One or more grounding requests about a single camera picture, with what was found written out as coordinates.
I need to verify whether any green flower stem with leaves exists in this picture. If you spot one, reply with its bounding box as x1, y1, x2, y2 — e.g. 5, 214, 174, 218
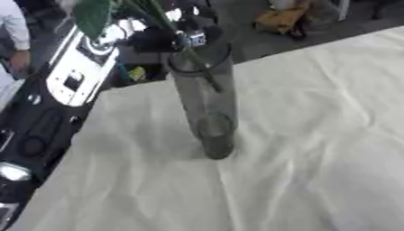
70, 0, 226, 94

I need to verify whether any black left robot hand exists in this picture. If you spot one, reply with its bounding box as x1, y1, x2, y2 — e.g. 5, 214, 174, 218
124, 5, 225, 54

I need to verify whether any small yellow-green object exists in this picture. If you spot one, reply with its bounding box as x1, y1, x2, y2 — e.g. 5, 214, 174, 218
127, 66, 151, 83

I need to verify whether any yellow bag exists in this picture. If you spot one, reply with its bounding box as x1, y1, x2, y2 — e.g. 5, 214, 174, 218
251, 5, 313, 41

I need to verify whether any clear glass cylinder vase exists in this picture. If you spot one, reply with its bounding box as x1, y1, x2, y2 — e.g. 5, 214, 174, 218
165, 41, 240, 161

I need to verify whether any person's hand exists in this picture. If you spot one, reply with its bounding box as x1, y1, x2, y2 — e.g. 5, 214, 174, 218
6, 49, 32, 75

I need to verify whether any person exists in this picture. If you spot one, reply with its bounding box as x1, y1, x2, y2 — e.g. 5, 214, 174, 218
0, 0, 35, 79

